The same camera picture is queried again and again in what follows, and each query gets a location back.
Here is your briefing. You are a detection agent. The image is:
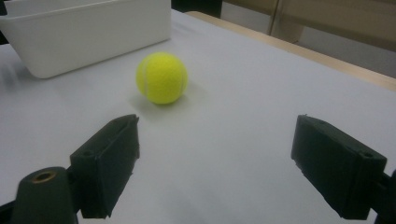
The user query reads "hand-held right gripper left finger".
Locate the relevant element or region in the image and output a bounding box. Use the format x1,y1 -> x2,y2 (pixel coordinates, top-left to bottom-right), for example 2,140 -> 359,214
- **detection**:
69,114 -> 141,219

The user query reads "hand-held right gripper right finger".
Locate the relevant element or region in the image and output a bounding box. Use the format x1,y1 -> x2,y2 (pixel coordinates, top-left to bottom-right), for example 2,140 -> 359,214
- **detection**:
290,114 -> 389,221

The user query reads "yellow tennis ball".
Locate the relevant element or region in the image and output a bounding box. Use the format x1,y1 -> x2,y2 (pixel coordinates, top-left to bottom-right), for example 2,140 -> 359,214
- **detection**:
135,51 -> 189,105

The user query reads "white plastic bin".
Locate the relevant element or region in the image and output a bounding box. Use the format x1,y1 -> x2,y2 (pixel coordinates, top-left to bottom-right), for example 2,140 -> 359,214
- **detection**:
0,0 -> 173,79

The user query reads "beige cabinet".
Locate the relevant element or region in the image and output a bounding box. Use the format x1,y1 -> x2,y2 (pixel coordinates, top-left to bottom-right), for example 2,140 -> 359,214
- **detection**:
221,0 -> 396,53

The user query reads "black curtain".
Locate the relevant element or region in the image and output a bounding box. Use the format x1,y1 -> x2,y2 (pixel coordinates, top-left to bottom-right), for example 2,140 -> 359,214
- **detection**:
170,0 -> 224,19

